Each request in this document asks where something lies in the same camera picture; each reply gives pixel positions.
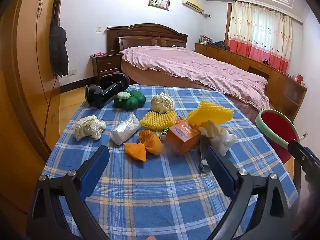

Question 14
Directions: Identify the red bin with green rim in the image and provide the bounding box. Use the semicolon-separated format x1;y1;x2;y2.
255;109;302;164

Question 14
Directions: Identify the white plastic bag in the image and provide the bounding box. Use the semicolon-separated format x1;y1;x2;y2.
199;120;237;156

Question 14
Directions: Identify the pink checked blanket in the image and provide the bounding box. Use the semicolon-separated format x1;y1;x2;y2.
121;46;270;110

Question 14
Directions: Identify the cream and red curtain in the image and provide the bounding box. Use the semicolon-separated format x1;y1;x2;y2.
225;1;293;74

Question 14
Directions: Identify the white tissue packet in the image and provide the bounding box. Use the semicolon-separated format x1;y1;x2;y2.
110;114;141;145

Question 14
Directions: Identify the low wooden cabinet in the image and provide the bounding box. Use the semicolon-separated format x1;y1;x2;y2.
194;42;308;115

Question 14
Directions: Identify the silver metal clip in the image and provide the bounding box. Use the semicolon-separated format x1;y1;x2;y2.
199;136;210;172

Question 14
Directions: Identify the orange cardboard box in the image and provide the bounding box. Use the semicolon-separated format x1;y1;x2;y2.
164;120;202;157

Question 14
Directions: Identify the wooden wardrobe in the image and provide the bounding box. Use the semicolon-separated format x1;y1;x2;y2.
0;0;67;213

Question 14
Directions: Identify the black suction phone mount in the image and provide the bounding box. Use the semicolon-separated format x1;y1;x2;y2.
85;71;130;110

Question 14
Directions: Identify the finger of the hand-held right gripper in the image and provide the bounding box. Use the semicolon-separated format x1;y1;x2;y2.
287;139;320;180

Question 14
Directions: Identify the orange plastic bag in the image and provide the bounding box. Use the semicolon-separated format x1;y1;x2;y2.
124;129;163;162

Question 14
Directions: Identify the small yellow foam net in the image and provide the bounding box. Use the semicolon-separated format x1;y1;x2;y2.
140;110;177;131

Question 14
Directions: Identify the blue plaid tablecloth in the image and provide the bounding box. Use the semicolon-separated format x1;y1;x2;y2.
42;84;299;240

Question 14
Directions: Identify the white paper ball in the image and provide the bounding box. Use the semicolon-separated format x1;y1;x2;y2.
74;115;107;141

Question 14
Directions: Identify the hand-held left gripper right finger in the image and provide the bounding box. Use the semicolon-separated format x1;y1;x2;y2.
206;147;300;240

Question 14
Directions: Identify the large yellow foam net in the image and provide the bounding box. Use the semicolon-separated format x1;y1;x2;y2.
187;100;234;128

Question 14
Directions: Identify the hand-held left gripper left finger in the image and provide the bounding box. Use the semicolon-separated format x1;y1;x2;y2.
26;145;110;240

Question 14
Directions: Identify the green clover-shaped toy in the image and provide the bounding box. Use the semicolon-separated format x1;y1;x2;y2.
114;89;147;111

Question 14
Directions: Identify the cream paper ball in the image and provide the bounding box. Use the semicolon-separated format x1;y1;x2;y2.
150;92;176;113

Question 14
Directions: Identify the black hanging jacket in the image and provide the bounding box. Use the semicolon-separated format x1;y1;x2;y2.
49;20;69;77

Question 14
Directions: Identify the wall air conditioner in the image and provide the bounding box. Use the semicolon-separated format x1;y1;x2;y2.
182;0;205;13

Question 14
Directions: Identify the dark wooden bed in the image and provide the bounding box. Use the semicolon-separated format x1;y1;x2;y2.
105;24;270;120

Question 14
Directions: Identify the dark pile of clothes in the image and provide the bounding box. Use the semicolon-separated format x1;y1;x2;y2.
206;40;230;50

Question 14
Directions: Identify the dark wooden nightstand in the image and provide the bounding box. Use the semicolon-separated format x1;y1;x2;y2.
90;52;123;79

